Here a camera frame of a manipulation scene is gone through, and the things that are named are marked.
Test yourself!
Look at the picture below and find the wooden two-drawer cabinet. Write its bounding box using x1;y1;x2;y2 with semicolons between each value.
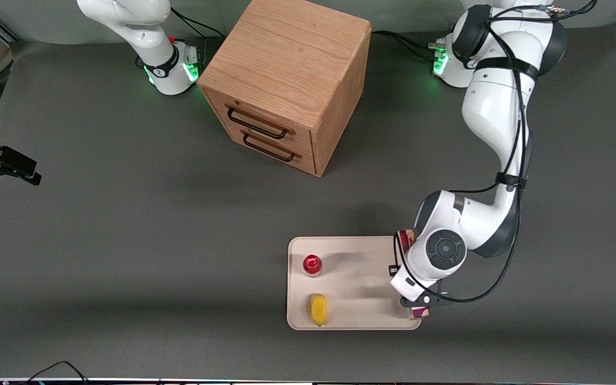
196;0;372;178

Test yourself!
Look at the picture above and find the thin black table-edge cable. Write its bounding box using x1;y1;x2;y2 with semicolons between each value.
18;360;90;385

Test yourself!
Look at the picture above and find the beige plastic tray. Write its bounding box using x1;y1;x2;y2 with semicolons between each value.
286;235;422;331

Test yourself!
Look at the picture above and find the yellow lemon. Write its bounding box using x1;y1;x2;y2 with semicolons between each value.
310;293;328;327

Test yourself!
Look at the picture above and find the red cookie box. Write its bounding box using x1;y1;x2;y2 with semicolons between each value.
395;228;432;321

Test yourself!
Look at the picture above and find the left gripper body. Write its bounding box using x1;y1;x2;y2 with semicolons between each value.
390;264;430;302

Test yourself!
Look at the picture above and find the red-capped small bottle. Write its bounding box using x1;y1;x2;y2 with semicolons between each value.
303;255;324;278

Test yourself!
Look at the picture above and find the short black drawer handle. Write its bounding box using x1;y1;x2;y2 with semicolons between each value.
242;133;296;163

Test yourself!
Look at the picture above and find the black base power cable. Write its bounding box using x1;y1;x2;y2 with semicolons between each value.
170;6;227;42
371;30;443;60

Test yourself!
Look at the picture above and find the long black drawer handle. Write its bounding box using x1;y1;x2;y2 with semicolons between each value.
226;106;289;140

